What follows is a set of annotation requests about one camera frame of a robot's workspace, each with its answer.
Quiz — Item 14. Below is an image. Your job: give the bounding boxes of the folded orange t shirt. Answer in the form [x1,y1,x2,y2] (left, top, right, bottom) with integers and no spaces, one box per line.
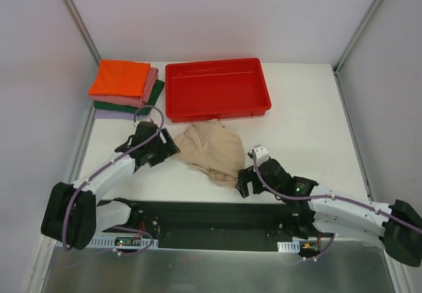
[88,59,151,97]

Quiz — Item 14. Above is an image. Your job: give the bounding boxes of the folded green t shirt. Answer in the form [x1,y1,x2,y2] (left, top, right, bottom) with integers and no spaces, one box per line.
[94,79,165,116]

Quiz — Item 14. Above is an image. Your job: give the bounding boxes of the folded pink t shirt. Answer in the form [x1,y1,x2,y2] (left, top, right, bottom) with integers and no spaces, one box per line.
[88,67,158,108]

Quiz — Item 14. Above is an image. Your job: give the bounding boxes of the left aluminium frame post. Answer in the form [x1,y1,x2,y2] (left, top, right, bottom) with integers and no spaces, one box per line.
[62,0,101,65]

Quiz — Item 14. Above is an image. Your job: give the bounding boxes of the left white cable duct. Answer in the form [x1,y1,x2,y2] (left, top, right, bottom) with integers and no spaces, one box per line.
[86,236,158,250]

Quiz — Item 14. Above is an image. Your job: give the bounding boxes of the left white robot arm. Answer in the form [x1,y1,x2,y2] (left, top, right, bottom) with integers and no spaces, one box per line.
[40,121,179,249]

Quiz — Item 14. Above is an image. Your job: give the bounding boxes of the red plastic tray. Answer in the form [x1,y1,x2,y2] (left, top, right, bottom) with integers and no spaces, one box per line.
[165,57,272,123]

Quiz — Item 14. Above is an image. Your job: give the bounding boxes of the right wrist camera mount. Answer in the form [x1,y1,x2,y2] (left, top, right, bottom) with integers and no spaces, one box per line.
[247,145,270,166]

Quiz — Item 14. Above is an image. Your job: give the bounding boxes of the white cable duct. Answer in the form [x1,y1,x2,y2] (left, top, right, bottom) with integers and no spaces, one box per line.
[86,236,158,250]
[277,241,301,253]

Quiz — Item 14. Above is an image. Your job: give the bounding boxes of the aluminium frame post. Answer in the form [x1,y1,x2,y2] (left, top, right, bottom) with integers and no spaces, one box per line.
[62,0,101,65]
[333,0,384,76]

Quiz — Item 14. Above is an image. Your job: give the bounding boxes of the right aluminium frame post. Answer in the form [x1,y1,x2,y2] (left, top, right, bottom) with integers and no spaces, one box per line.
[333,0,384,76]

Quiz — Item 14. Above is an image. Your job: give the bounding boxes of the folded lavender t shirt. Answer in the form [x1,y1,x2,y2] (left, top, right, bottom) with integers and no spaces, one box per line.
[94,109,148,121]

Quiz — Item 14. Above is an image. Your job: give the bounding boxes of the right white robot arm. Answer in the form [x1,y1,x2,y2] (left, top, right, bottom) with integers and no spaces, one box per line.
[235,158,421,267]

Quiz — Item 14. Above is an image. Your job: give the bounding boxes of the right white cable duct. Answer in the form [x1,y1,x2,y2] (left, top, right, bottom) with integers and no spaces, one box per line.
[277,241,301,253]

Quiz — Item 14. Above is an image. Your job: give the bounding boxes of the beige t shirt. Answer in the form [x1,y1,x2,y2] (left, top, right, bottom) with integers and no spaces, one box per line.
[173,119,245,188]

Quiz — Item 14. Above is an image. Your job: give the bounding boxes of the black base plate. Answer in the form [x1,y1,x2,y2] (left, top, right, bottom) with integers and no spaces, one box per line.
[124,201,320,251]

